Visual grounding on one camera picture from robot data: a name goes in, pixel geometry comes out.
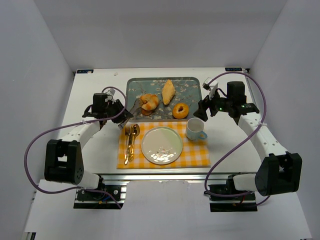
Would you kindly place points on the blue label sticker right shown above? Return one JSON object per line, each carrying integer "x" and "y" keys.
{"x": 233, "y": 69}

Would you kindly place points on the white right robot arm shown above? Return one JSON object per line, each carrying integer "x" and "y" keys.
{"x": 280, "y": 170}

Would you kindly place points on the blue label sticker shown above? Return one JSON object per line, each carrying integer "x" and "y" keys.
{"x": 233, "y": 69}
{"x": 84, "y": 71}

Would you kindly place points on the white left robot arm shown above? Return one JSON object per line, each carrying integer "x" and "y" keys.
{"x": 63, "y": 158}

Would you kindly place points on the gold fork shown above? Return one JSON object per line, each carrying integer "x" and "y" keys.
{"x": 127, "y": 134}

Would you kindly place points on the small brown bread piece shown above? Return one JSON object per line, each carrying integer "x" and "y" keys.
{"x": 146, "y": 112}

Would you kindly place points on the yellow checkered placemat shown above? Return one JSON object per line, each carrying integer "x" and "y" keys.
{"x": 194, "y": 154}

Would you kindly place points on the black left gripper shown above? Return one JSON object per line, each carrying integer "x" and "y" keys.
{"x": 122, "y": 111}

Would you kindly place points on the white mug blue handle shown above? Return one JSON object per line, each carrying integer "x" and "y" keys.
{"x": 195, "y": 129}

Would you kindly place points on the orange glazed donut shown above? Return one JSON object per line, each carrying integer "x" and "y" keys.
{"x": 180, "y": 111}

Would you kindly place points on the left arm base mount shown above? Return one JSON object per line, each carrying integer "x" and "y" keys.
{"x": 111, "y": 193}

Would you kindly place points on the gold knife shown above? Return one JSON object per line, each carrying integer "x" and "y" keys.
{"x": 130, "y": 144}

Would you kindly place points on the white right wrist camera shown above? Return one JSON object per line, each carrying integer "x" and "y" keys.
{"x": 210, "y": 86}

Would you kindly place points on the blue label sticker left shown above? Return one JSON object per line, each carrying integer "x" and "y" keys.
{"x": 84, "y": 71}

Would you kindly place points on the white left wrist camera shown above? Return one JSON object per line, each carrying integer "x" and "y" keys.
{"x": 110, "y": 94}

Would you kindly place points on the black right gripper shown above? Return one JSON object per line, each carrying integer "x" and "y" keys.
{"x": 206, "y": 107}

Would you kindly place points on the white round plate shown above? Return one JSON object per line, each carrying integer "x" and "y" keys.
{"x": 161, "y": 145}

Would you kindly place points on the gold spoon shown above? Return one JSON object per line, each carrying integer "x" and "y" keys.
{"x": 135, "y": 134}

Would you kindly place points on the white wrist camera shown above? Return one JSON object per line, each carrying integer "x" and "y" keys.
{"x": 210, "y": 86}
{"x": 110, "y": 94}

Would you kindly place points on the aluminium table edge rail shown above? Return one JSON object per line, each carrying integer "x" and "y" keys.
{"x": 155, "y": 177}

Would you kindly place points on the silver metal tongs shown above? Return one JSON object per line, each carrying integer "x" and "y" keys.
{"x": 137, "y": 104}

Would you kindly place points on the round twisted bread roll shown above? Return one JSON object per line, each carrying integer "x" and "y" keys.
{"x": 149, "y": 102}

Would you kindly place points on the long flat pastry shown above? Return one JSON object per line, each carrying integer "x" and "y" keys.
{"x": 168, "y": 92}

